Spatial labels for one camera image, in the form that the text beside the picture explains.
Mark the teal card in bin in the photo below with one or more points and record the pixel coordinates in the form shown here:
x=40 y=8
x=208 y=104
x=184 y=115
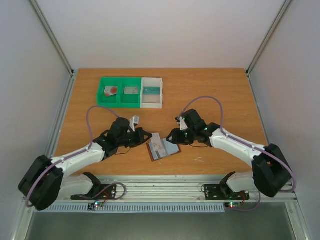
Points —
x=151 y=90

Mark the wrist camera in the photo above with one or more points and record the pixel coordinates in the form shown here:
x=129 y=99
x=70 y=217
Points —
x=181 y=122
x=133 y=122

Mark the white VIP card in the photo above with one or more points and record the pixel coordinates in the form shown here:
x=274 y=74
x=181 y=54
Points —
x=158 y=145

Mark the left green circuit board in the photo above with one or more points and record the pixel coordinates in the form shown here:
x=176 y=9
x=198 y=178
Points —
x=94 y=206

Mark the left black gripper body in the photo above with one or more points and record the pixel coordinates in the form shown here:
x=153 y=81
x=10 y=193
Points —
x=131 y=141

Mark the brown leather card holder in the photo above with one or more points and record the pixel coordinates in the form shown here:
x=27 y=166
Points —
x=171 y=149

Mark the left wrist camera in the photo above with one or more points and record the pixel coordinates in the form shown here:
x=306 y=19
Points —
x=133 y=122

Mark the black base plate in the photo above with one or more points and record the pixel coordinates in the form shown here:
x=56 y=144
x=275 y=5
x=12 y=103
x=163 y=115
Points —
x=98 y=192
x=218 y=192

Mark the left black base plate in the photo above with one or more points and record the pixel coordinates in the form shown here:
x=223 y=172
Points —
x=98 y=192

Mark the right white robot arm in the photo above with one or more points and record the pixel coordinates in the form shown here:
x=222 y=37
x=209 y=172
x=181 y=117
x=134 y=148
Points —
x=269 y=173

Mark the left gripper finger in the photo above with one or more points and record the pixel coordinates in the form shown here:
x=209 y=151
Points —
x=139 y=144
x=144 y=135

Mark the green two-compartment bin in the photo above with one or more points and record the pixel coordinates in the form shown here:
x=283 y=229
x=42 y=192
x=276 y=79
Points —
x=120 y=100

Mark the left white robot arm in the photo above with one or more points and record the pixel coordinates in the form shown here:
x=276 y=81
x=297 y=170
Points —
x=42 y=182

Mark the aluminium rail frame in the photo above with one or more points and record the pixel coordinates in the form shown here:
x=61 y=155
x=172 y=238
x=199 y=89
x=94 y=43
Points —
x=161 y=188

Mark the grey slotted cable duct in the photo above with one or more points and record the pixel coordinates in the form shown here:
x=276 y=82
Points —
x=131 y=208

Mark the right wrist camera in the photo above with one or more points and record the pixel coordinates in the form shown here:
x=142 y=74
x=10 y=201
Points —
x=181 y=122

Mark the grey striped card in holder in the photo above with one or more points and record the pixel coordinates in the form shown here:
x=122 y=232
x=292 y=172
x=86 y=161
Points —
x=155 y=155

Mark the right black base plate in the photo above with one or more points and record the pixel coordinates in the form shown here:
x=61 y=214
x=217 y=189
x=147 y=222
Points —
x=218 y=192

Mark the green circuit board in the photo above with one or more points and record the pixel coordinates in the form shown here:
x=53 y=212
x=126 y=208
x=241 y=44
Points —
x=94 y=206
x=233 y=205

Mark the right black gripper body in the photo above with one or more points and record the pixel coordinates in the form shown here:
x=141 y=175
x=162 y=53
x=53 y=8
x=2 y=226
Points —
x=179 y=136

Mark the right green circuit board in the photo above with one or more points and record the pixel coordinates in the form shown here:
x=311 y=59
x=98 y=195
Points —
x=233 y=205

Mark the white translucent bin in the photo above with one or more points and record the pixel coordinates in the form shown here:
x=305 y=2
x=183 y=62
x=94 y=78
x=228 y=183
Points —
x=147 y=101

